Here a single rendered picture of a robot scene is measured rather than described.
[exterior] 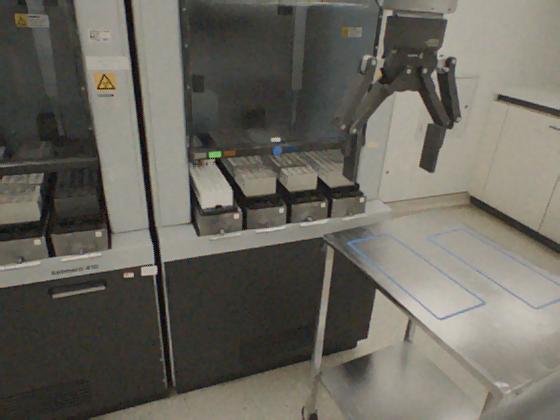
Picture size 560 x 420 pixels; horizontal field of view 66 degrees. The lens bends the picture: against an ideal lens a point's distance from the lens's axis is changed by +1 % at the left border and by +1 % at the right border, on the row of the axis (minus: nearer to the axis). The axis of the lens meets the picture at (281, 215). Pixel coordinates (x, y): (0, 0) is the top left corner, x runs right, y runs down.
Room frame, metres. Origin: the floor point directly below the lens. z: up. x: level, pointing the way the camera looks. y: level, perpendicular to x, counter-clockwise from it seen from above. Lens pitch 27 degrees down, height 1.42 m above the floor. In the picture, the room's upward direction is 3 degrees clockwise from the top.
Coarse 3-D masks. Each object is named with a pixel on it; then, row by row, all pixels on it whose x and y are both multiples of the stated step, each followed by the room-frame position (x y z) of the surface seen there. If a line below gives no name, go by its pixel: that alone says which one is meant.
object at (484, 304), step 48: (336, 240) 1.02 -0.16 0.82; (384, 240) 1.04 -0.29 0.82; (432, 240) 1.05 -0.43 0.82; (480, 240) 1.07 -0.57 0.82; (384, 288) 0.81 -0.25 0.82; (432, 288) 0.82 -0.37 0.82; (480, 288) 0.83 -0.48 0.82; (528, 288) 0.84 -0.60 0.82; (432, 336) 0.67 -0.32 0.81; (480, 336) 0.67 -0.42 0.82; (528, 336) 0.68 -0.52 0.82; (336, 384) 1.00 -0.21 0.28; (384, 384) 1.01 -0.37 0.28; (432, 384) 1.02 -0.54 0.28; (528, 384) 0.56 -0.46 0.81
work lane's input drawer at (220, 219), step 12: (192, 192) 1.31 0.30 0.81; (192, 204) 1.25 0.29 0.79; (204, 216) 1.15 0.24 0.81; (216, 216) 1.16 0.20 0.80; (228, 216) 1.18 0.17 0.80; (240, 216) 1.19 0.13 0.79; (204, 228) 1.15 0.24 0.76; (216, 228) 1.16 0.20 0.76; (228, 228) 1.18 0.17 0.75; (240, 228) 1.19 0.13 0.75; (216, 240) 1.12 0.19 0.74
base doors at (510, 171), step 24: (504, 120) 3.02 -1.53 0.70; (528, 120) 2.84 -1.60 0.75; (552, 120) 2.69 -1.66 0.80; (480, 144) 3.15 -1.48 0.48; (504, 144) 2.96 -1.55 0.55; (528, 144) 2.79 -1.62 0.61; (552, 144) 2.64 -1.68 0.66; (480, 168) 3.09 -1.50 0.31; (504, 168) 2.90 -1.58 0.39; (528, 168) 2.74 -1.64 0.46; (552, 168) 2.59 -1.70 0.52; (480, 192) 3.03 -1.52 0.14; (504, 192) 2.85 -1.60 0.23; (528, 192) 2.68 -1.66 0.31; (552, 192) 2.54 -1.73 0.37; (528, 216) 2.63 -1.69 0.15; (552, 216) 2.49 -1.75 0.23
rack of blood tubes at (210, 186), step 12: (204, 168) 1.41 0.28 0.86; (216, 168) 1.41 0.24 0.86; (192, 180) 1.38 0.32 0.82; (204, 180) 1.29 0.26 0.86; (216, 180) 1.30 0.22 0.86; (204, 192) 1.20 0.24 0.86; (216, 192) 1.20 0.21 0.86; (228, 192) 1.22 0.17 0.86; (204, 204) 1.19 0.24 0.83; (216, 204) 1.20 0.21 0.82; (228, 204) 1.22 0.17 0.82
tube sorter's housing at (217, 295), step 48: (144, 0) 1.19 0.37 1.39; (144, 48) 1.19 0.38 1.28; (144, 96) 1.18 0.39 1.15; (144, 144) 1.34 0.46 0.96; (384, 144) 1.49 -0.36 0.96; (192, 240) 1.13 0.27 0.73; (240, 240) 1.19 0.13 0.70; (288, 240) 1.26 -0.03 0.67; (192, 288) 1.13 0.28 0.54; (240, 288) 1.19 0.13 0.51; (288, 288) 1.26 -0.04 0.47; (336, 288) 1.34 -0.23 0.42; (192, 336) 1.13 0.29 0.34; (240, 336) 1.19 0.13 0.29; (288, 336) 1.27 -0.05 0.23; (336, 336) 1.35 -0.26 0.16; (192, 384) 1.18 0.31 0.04
